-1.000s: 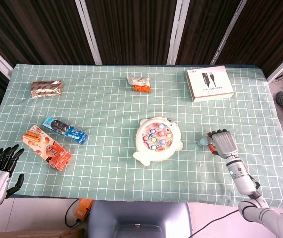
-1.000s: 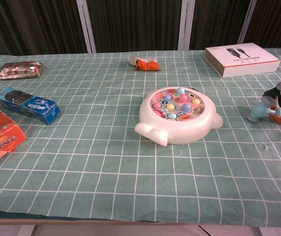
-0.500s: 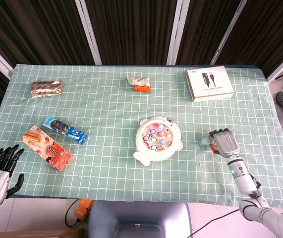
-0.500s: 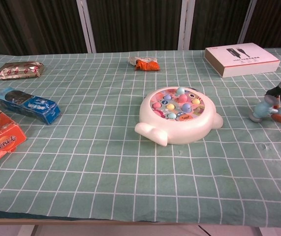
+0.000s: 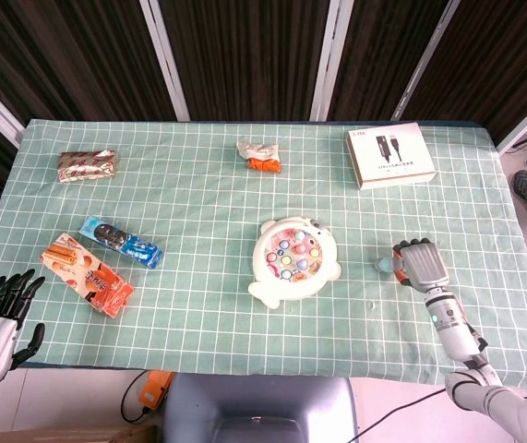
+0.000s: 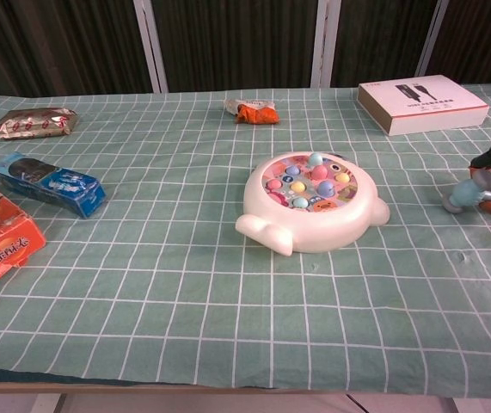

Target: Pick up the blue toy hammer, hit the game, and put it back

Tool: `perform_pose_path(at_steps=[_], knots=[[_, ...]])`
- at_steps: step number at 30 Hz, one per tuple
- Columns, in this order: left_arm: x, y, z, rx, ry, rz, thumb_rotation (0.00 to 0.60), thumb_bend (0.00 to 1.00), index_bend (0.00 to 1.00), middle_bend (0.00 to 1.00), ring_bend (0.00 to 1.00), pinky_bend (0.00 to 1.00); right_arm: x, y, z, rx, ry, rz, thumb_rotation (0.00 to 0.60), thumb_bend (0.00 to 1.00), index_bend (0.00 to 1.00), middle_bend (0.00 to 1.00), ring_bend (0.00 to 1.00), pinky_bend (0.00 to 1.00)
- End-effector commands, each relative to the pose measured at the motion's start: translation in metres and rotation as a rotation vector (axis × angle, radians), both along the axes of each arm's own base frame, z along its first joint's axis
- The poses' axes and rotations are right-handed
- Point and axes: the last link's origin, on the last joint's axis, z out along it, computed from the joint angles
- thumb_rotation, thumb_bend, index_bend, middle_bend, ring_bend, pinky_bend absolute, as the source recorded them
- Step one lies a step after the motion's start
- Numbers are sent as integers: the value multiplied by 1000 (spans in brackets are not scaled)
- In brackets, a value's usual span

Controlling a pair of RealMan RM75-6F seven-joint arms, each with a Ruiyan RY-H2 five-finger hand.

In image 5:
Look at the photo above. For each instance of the blue cookie box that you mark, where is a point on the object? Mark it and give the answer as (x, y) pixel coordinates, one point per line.
(124, 242)

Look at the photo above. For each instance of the green checked tablecloth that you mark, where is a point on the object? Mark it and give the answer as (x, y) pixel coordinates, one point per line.
(207, 207)

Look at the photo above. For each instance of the white fishing game toy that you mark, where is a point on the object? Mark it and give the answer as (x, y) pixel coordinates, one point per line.
(263, 277)

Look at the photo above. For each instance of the orange device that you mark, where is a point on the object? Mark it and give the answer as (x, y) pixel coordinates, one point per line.
(154, 392)

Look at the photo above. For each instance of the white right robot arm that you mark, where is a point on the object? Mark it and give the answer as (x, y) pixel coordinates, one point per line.
(457, 332)

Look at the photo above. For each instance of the white orange snack packet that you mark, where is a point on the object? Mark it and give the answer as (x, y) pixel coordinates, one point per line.
(258, 154)

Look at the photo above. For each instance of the orange egg roll box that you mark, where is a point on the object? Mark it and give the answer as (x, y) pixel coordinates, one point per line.
(87, 277)

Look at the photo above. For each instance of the grey blue robot torso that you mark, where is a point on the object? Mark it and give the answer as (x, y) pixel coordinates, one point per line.
(258, 401)

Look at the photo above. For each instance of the silver red snack bag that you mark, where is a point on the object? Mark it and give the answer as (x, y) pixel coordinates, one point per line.
(85, 166)

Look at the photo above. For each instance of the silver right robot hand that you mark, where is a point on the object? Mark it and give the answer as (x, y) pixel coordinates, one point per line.
(424, 267)

